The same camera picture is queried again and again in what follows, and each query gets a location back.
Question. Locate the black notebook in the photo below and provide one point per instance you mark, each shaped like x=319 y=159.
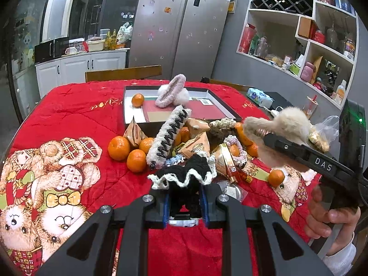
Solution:
x=280 y=97

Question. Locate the dark kitchen window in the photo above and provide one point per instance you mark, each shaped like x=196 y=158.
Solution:
x=115 y=8

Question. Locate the white mug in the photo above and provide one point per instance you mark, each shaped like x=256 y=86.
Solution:
x=70 y=51

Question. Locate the red and gold stick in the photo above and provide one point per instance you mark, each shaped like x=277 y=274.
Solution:
x=245 y=178

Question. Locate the clear plastic food bag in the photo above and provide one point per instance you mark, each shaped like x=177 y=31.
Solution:
x=322 y=132

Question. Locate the clear glass jar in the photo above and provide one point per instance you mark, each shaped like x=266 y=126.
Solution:
x=262 y=46

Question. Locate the pink container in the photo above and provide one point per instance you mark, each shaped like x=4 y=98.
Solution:
x=307 y=72

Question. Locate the person's right forearm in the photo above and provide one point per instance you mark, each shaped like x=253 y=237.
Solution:
x=342 y=253

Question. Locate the white plastic bag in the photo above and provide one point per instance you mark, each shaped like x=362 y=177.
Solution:
x=125 y=33

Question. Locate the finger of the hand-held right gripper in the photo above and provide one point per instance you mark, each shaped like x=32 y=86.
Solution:
x=302 y=152

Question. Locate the drink cup with straw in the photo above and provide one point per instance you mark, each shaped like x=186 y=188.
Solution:
x=312 y=103

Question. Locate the silver double-door refrigerator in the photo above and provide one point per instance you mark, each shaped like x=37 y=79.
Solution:
x=178 y=34

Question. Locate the beige fluffy pompom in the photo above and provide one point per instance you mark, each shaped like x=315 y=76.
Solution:
x=290 y=120

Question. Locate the white kitchen cabinet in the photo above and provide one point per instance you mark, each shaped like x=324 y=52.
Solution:
x=86 y=63

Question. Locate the brown box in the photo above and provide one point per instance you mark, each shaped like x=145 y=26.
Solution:
x=304 y=27

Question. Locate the clear bottle orange label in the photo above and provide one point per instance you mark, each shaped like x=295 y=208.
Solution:
x=340 y=93

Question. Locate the wooden chair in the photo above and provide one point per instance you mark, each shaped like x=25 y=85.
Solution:
x=230 y=85
x=123 y=73

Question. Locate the black scrunchie white lace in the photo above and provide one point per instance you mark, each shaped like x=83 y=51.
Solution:
x=184 y=175

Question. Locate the white wall shelf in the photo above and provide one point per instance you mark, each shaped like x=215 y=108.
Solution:
x=276 y=14

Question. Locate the glass sliding door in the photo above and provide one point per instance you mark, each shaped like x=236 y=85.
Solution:
x=26 y=34

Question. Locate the cream plastic basin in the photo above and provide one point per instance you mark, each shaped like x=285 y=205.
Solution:
x=95 y=45

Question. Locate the pink fuzzy hair claw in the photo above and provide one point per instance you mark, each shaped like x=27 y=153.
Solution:
x=172 y=90

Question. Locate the cream knitted scrunchie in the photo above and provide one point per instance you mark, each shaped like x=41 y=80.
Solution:
x=222 y=123

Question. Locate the gold pyramid paper packet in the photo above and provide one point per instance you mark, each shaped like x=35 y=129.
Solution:
x=135 y=133
x=195 y=146
x=198 y=125

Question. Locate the blue white tissue pack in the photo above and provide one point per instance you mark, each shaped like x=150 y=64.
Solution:
x=260 y=95

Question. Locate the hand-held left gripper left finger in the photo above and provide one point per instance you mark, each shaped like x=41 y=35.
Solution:
x=166 y=212

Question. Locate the red printed bear blanket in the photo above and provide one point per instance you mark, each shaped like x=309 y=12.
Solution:
x=86 y=115

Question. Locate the yellow glass bottle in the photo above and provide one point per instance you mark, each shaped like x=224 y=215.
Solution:
x=107 y=38
x=114 y=38

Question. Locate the red tin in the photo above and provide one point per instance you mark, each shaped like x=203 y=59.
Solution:
x=319 y=36

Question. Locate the white fuzzy hair claw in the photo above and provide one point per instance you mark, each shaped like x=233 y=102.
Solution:
x=169 y=133

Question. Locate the gold foil bar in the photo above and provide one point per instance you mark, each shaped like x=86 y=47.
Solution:
x=231 y=166

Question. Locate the person's right hand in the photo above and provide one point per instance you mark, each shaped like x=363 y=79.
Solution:
x=330 y=218

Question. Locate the orange mandarin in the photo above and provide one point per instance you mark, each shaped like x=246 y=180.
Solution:
x=147 y=145
x=276 y=177
x=118 y=148
x=253 y=149
x=243 y=133
x=136 y=161
x=138 y=100
x=185 y=134
x=234 y=150

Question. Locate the tall red box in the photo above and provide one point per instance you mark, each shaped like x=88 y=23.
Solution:
x=246 y=37

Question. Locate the black microwave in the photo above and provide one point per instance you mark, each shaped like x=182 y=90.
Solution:
x=49 y=50

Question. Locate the yellow wall holder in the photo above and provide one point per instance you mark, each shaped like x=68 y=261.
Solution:
x=231 y=5

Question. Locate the dark brown scrunchie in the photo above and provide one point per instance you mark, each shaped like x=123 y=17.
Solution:
x=218 y=133

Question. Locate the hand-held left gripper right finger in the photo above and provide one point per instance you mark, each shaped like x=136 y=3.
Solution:
x=203 y=204

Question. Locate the shallow black-rimmed box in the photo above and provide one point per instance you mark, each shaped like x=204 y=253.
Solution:
x=201 y=109

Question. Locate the pink knitted scrunchie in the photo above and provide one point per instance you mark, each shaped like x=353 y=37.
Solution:
x=228 y=141

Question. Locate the clear packet silver disc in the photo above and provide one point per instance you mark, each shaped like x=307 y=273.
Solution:
x=233 y=191

